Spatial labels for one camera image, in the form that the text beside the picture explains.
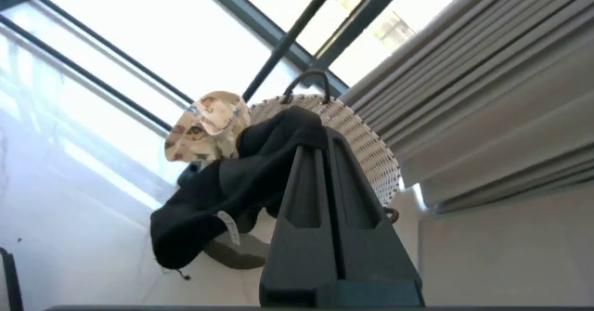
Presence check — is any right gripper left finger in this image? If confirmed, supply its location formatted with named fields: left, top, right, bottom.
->
left=258, top=144, right=347, bottom=308

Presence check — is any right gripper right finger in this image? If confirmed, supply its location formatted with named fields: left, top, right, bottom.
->
left=323, top=124, right=426, bottom=308

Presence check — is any black garment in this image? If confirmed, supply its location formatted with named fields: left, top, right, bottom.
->
left=149, top=105, right=329, bottom=271

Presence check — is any white laundry basket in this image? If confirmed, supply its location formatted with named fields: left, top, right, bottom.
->
left=202, top=69, right=403, bottom=271

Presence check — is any cream printed garment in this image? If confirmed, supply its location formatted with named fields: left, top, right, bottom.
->
left=163, top=90, right=252, bottom=164

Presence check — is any beige curtain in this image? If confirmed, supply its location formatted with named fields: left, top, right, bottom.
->
left=341, top=0, right=594, bottom=215

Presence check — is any window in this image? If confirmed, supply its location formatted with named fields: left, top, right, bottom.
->
left=187, top=0, right=482, bottom=98

